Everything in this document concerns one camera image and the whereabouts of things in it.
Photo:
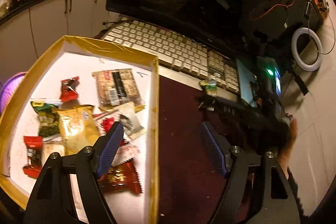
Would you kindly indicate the white red snack sachet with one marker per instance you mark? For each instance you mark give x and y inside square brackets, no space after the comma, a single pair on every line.
[129,120]

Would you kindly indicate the small red candy pack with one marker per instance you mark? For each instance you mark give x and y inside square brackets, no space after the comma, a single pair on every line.
[68,89]

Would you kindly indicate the white ring light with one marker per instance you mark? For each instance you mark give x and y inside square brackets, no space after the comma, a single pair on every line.
[308,50]

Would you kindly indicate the beige mechanical keyboard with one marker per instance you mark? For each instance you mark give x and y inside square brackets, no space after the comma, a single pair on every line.
[176,51]

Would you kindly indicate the tan cake pack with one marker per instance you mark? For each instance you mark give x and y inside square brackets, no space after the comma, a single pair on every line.
[50,147]

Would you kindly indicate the brown biscuit pack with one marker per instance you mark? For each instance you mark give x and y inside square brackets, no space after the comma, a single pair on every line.
[117,87]

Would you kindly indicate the person's hand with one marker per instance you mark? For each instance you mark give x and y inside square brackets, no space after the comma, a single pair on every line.
[285,154]

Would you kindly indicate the gold-edged white tray box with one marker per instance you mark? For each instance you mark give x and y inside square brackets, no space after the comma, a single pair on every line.
[67,188]

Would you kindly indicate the white kitchen cabinets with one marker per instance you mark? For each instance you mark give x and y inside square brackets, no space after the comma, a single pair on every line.
[27,35]

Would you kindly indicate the green pea snack pack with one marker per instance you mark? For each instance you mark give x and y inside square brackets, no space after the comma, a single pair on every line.
[46,109]

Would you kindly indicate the dark red table cloth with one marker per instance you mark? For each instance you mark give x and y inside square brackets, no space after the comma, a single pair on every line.
[189,185]

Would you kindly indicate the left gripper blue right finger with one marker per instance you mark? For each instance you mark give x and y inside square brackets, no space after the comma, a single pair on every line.
[218,149]

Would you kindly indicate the yellow snack bag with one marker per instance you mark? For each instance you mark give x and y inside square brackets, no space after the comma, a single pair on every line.
[77,128]

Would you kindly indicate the green white pea pack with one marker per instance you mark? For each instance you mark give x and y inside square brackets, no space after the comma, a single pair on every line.
[209,86]

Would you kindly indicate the dark red pastry snack pack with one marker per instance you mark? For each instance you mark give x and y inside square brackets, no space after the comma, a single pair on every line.
[120,178]

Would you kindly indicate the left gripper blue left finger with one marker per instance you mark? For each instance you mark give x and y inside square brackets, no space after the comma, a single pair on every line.
[105,149]

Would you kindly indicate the light blue booklet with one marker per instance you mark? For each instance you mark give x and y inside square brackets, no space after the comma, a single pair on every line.
[246,82]

